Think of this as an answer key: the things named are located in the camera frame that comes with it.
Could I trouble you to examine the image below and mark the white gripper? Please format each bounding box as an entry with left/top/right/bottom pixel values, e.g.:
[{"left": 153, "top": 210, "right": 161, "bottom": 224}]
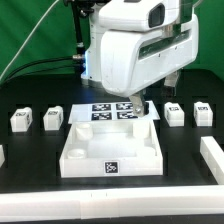
[{"left": 101, "top": 15, "right": 199, "bottom": 117}]

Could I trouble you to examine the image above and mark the white square tabletop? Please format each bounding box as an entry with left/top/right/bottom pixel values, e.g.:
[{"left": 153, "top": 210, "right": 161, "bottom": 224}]
[{"left": 59, "top": 119, "right": 163, "bottom": 178}]

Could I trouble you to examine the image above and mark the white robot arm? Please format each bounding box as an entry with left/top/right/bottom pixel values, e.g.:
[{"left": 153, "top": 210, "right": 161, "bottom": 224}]
[{"left": 82, "top": 0, "right": 199, "bottom": 117}]

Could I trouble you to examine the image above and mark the white sheet with markers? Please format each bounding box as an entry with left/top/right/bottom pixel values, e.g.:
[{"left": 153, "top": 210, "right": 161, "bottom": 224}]
[{"left": 67, "top": 100, "right": 161, "bottom": 125}]

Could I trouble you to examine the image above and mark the white front obstacle bar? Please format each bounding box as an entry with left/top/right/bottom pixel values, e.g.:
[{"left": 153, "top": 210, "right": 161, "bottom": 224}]
[{"left": 0, "top": 185, "right": 224, "bottom": 223}]

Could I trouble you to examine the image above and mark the white block left edge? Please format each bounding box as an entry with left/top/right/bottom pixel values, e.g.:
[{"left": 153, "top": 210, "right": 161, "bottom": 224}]
[{"left": 0, "top": 145, "right": 5, "bottom": 168}]

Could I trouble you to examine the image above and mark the black cable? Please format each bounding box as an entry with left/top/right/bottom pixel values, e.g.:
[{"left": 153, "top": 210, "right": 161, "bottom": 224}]
[{"left": 0, "top": 55, "right": 84, "bottom": 88}]

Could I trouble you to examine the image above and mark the white cable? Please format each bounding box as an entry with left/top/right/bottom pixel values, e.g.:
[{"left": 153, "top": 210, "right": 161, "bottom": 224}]
[{"left": 0, "top": 0, "right": 60, "bottom": 83}]

